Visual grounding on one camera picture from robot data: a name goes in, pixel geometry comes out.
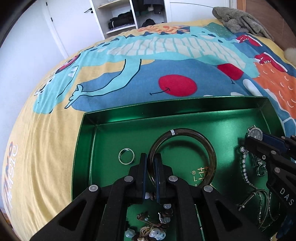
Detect white door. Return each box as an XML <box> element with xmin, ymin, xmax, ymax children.
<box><xmin>43</xmin><ymin>1</ymin><xmax>104</xmax><ymax>59</ymax></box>

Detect green metallic tray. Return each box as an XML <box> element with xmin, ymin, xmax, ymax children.
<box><xmin>60</xmin><ymin>96</ymin><xmax>285</xmax><ymax>240</ymax></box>

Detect grey crumpled garment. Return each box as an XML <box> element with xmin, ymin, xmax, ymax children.
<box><xmin>212</xmin><ymin>6</ymin><xmax>274</xmax><ymax>42</ymax></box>

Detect folded black clothes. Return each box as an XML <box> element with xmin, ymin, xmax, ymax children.
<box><xmin>108</xmin><ymin>10</ymin><xmax>134</xmax><ymax>30</ymax></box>

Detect silver wristwatch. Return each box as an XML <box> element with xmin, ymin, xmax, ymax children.
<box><xmin>246</xmin><ymin>125</ymin><xmax>263</xmax><ymax>141</ymax></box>

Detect dark hanging jackets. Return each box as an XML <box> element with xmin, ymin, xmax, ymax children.
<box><xmin>132</xmin><ymin>0</ymin><xmax>164</xmax><ymax>16</ymax></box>

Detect small silver ring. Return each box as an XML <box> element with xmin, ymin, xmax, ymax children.
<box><xmin>118</xmin><ymin>148</ymin><xmax>135</xmax><ymax>165</ymax></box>

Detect thin silver bangle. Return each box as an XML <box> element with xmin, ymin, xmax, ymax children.
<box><xmin>238</xmin><ymin>188</ymin><xmax>278</xmax><ymax>230</ymax></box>

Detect beaded stone bracelet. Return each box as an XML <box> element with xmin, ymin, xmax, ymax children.
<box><xmin>124</xmin><ymin>192</ymin><xmax>174</xmax><ymax>241</ymax></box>

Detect yellow dinosaur bedspread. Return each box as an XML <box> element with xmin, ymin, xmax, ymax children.
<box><xmin>1</xmin><ymin>20</ymin><xmax>295</xmax><ymax>240</ymax></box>

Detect dark brown bangle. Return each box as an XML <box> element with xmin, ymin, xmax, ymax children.
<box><xmin>147</xmin><ymin>128</ymin><xmax>217</xmax><ymax>188</ymax></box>

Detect wooden headboard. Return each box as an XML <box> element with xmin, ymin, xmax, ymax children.
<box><xmin>234</xmin><ymin>0</ymin><xmax>295</xmax><ymax>50</ymax></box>

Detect white fluffy pillow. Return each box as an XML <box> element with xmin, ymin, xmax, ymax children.
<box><xmin>284</xmin><ymin>48</ymin><xmax>296</xmax><ymax>66</ymax></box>

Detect open white wardrobe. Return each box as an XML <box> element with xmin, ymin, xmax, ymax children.
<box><xmin>90</xmin><ymin>0</ymin><xmax>236</xmax><ymax>39</ymax></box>

